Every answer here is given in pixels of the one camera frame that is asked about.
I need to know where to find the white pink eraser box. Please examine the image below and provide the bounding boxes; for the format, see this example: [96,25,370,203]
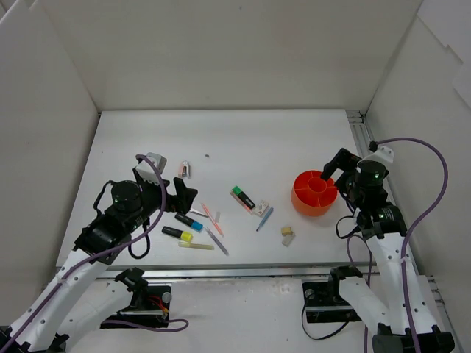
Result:
[252,200,269,217]

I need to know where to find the yellow black highlighter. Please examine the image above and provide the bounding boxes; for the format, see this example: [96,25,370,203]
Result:
[162,226,193,243]

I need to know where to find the orange round divided container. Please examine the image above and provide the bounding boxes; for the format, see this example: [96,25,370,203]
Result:
[291,170,338,217]

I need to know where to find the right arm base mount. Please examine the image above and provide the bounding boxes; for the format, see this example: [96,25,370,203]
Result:
[301,265,372,341]

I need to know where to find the small scissors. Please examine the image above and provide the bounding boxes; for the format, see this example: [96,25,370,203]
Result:
[189,208,208,218]

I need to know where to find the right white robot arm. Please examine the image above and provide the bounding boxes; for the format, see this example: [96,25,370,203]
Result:
[321,147,455,352]

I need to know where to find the purple pen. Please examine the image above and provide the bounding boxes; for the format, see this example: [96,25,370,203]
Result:
[205,227,229,256]

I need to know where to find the blue black highlighter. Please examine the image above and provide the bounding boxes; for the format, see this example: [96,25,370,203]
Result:
[174,213,203,232]

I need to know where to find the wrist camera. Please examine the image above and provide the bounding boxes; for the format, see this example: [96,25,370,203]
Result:
[365,141,394,165]
[135,152,167,185]

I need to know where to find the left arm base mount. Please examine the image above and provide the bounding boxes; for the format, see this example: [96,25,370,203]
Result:
[99,268,171,329]

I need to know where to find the pink white stapler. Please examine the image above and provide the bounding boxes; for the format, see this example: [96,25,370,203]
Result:
[178,160,191,178]

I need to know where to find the pale yellow pen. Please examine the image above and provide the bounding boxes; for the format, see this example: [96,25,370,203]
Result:
[178,241,214,251]

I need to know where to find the blue pen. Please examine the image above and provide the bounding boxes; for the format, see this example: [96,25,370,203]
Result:
[256,207,274,232]

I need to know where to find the orange pen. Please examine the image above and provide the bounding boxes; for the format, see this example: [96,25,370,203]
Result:
[200,202,224,237]

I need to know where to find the aluminium rail right side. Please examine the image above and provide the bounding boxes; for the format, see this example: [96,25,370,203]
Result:
[345,109,457,353]

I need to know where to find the white eraser block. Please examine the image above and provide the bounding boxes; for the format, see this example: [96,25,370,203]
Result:
[282,234,295,247]

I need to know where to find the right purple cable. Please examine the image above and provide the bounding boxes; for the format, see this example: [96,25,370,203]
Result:
[347,137,449,353]

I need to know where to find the aluminium rail front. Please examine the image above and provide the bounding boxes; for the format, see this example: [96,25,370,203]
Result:
[96,263,347,279]

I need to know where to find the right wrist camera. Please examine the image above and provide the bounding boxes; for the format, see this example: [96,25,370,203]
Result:
[365,141,394,165]

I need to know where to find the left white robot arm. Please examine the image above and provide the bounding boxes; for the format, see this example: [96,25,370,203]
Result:
[1,167,198,352]

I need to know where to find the green black highlighter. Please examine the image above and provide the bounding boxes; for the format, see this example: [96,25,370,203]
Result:
[231,185,255,210]

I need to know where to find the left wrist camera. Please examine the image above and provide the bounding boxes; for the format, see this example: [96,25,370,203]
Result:
[135,152,167,185]

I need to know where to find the aluminium rail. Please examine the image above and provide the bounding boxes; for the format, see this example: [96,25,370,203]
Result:
[96,263,347,279]
[345,109,457,353]

